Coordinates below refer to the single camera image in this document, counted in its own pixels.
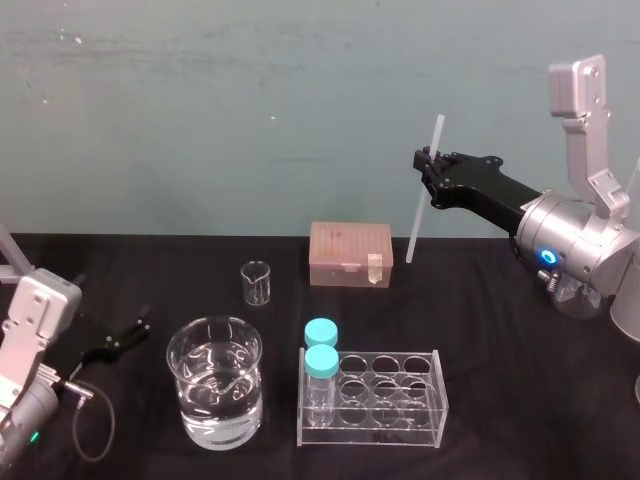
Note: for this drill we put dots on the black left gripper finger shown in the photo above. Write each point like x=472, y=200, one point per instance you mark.
x=141, y=316
x=131, y=337

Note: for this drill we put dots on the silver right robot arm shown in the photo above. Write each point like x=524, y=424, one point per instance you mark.
x=567, y=225

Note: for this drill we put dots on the white stirring rod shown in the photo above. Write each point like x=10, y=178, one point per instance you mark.
x=419, y=210

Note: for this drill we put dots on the pink translucent plastic box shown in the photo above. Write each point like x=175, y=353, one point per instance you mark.
x=347, y=255

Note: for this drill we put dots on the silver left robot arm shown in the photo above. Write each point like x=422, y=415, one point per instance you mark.
x=40, y=300

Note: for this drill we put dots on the black table cloth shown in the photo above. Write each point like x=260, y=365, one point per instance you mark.
x=500, y=400

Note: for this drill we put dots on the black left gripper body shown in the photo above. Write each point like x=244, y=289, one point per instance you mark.
x=82, y=345

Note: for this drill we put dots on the clear tube with teal cap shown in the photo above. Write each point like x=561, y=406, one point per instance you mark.
x=320, y=331
x=321, y=375

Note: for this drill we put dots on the clear acrylic tube rack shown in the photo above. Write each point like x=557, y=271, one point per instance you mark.
x=390, y=400

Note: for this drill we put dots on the large glass beaker with water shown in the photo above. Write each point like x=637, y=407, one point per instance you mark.
x=215, y=395

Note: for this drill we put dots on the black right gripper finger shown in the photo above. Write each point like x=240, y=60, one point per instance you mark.
x=433, y=182
x=425, y=160

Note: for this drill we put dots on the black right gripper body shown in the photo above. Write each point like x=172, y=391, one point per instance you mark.
x=480, y=187

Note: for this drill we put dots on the small empty glass beaker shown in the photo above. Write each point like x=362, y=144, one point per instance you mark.
x=256, y=285

